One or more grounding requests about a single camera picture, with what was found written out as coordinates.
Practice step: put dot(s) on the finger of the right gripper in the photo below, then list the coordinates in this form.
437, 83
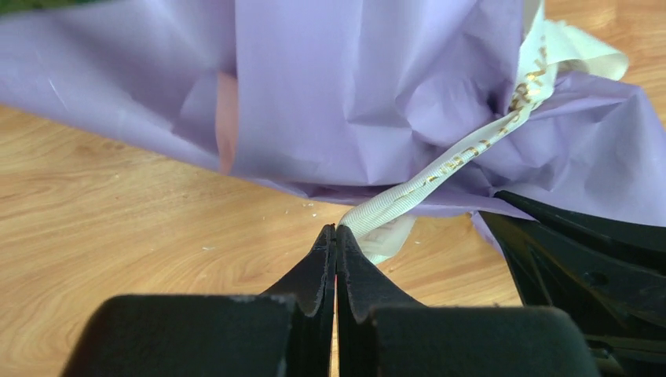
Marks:
608, 275

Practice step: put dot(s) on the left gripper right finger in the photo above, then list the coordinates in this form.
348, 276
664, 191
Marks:
383, 331

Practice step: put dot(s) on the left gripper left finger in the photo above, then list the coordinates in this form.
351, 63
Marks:
284, 331

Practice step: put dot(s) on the purple flower bouquet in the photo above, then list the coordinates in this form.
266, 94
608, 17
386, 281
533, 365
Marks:
336, 100

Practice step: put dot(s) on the cream ribbon with gold print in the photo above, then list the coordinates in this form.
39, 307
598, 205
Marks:
382, 225

